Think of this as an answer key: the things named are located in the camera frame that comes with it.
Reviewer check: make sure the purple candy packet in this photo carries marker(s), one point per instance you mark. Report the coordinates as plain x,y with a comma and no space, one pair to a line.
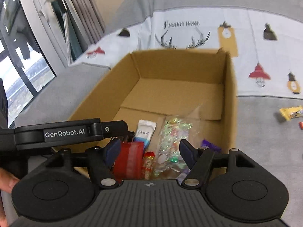
208,151

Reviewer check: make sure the left hand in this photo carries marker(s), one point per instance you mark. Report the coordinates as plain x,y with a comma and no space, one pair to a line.
8,181

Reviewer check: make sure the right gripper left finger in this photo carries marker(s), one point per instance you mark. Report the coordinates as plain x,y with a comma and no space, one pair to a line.
100,162

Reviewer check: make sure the grey printed sofa cover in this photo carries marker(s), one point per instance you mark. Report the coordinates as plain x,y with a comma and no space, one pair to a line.
269,57

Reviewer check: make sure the iridescent candy bag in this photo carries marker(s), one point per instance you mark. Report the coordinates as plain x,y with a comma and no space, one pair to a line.
168,163

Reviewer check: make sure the small red gold packet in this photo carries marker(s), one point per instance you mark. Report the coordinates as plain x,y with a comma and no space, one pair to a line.
148,160

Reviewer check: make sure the white blue packet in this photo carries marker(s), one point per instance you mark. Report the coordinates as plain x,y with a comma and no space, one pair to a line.
144,132

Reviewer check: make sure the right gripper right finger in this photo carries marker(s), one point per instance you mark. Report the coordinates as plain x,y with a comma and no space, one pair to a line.
196,163

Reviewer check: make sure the brown cardboard box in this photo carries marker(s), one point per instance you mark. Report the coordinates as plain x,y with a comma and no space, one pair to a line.
154,84

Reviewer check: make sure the yellow snack wrapper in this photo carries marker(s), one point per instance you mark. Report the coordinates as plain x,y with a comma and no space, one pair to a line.
290,113

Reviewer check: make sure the red white candy bar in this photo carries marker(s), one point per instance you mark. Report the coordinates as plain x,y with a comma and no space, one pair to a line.
301,125

